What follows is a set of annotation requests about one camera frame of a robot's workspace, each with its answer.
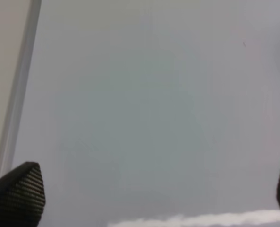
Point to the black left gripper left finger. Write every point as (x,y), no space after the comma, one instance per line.
(22,196)

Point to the white aluminium-framed whiteboard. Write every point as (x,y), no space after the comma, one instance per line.
(155,113)

